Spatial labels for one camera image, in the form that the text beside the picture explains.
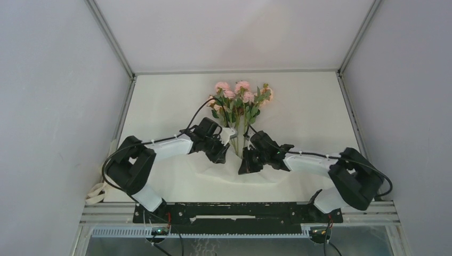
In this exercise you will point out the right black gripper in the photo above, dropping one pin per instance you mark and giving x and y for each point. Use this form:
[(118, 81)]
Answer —
[(247, 165)]

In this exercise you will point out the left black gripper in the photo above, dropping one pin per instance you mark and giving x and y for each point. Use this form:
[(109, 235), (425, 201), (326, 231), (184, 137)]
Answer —
[(220, 156)]

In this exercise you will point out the pink flower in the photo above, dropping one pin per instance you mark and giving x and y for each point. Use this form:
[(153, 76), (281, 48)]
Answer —
[(246, 123), (224, 109), (265, 95)]

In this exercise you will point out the pink flower two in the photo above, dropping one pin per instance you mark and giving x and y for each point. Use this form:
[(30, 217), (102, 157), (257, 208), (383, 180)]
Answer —
[(223, 88)]

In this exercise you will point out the pink flower one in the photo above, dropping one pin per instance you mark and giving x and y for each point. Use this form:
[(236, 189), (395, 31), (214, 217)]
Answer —
[(241, 86)]

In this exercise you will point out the white wrapping paper sheet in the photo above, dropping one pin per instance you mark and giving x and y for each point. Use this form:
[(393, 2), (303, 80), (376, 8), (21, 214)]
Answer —
[(307, 111)]

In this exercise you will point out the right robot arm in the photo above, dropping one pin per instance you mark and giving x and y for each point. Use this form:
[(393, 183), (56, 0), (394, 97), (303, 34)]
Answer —
[(356, 182)]

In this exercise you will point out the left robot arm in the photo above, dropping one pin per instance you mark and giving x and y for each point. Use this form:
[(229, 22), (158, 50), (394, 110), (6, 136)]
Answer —
[(128, 168)]

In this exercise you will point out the right circuit board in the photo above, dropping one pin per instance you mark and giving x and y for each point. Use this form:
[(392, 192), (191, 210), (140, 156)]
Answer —
[(320, 232)]

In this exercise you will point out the circuit board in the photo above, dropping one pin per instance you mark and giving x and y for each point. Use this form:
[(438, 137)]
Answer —
[(320, 232), (160, 232)]

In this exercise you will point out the left circuit board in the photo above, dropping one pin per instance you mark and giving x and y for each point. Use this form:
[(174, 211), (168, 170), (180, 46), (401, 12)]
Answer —
[(160, 232)]

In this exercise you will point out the cream ribbon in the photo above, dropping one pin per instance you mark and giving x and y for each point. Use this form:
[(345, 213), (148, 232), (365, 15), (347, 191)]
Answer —
[(98, 191)]

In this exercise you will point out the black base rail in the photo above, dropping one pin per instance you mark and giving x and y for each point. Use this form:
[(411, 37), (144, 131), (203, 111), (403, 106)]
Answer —
[(264, 218)]

